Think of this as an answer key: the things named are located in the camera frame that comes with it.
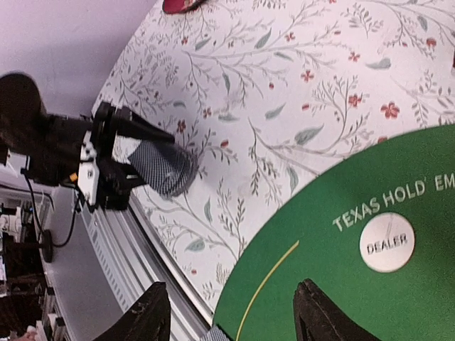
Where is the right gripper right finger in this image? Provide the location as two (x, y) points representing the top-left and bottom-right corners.
(293, 278), (379, 341)

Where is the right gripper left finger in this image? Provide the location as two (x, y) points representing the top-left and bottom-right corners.
(95, 282), (171, 341)

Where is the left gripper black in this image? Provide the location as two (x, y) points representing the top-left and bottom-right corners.
(26, 102), (175, 210)

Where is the blue grey cloth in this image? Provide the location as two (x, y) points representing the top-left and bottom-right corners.
(113, 141), (198, 197)

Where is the white dealer button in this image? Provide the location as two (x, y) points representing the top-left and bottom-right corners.
(359, 212), (415, 274)

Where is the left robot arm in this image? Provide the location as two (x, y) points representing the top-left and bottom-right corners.
(1, 72), (175, 210)

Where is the green round poker mat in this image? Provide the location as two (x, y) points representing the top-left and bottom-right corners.
(214, 126), (454, 340)

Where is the front aluminium rail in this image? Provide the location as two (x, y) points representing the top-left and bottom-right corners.
(42, 188), (211, 340)

